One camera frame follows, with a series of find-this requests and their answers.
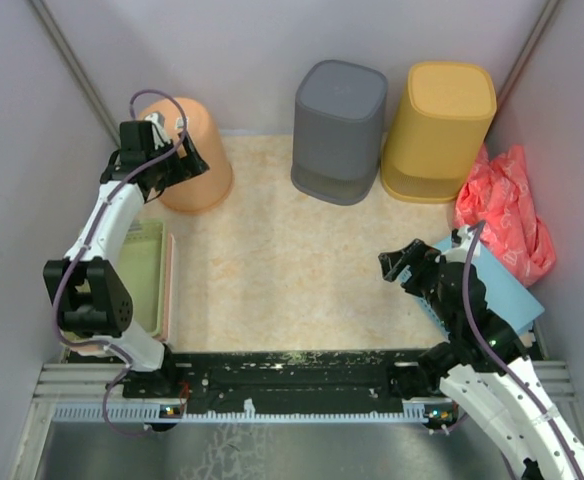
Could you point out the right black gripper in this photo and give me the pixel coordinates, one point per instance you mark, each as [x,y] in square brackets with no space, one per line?
[390,262]

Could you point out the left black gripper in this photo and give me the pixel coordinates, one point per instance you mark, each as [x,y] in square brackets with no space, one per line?
[187,167]

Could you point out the orange capybara bucket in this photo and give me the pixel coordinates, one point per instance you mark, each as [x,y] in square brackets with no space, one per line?
[203,153]

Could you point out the green plastic basket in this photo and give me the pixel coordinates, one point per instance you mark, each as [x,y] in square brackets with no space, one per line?
[62,282]

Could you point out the blue plastic basket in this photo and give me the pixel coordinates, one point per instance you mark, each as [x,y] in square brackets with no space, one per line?
[505,295]

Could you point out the yellow mesh bin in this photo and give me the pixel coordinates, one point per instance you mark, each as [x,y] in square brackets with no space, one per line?
[440,124]

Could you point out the grey mesh bin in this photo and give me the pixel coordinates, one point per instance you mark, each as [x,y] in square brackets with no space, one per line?
[338,124]

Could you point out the pink plastic basket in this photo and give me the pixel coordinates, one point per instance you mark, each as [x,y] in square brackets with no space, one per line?
[171,280]

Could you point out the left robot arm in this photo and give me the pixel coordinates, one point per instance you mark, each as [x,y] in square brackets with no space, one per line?
[121,195]

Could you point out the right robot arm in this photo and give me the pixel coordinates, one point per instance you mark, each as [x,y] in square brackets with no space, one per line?
[483,366]

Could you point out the red plastic bag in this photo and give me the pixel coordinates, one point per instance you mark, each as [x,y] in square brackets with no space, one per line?
[498,192]

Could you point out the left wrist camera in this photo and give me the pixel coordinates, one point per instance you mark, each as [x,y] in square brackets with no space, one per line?
[162,132]

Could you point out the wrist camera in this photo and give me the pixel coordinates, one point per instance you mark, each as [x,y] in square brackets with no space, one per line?
[465,245]
[162,132]

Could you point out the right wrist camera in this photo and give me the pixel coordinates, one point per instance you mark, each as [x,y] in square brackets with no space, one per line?
[465,245]

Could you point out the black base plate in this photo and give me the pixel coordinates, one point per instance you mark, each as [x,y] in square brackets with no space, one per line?
[293,382]

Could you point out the aluminium rail frame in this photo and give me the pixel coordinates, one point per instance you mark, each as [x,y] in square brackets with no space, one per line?
[84,392]

